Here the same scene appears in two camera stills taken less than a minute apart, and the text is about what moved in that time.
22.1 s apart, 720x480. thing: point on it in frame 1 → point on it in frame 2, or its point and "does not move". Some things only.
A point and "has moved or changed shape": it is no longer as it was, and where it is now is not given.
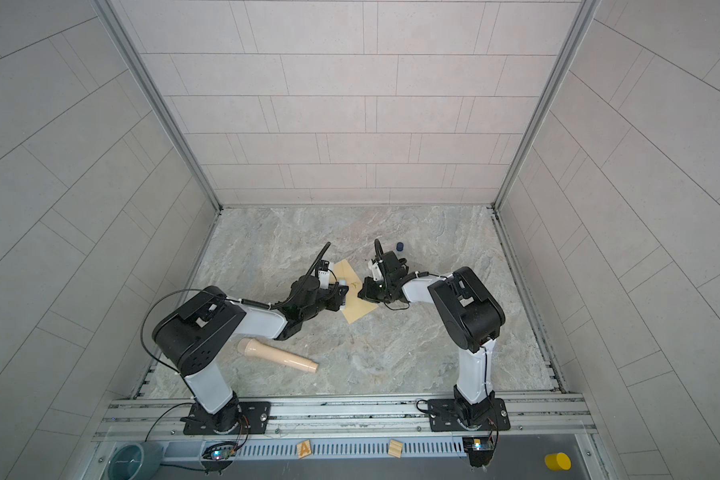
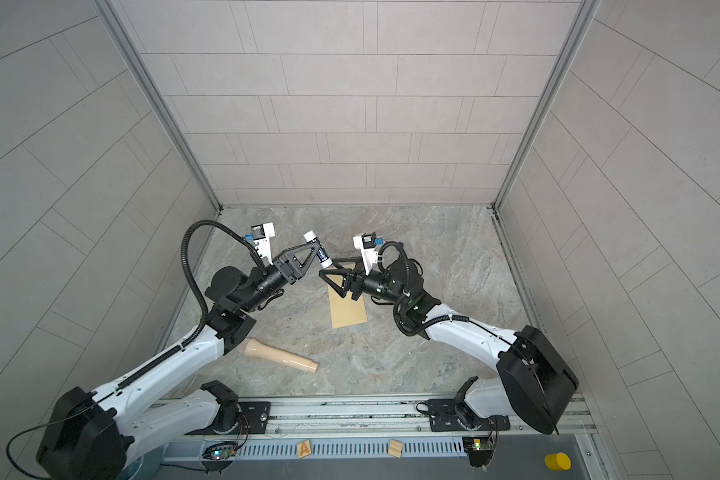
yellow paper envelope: (354, 306) has moved or changed shape
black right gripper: (368, 291) → (356, 283)
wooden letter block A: (304, 449) does not move
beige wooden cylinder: (251, 347) does not move
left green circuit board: (218, 457) does not move
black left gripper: (332, 293) → (285, 266)
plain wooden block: (395, 448) does not move
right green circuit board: (479, 448) does not move
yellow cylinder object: (557, 462) does not move
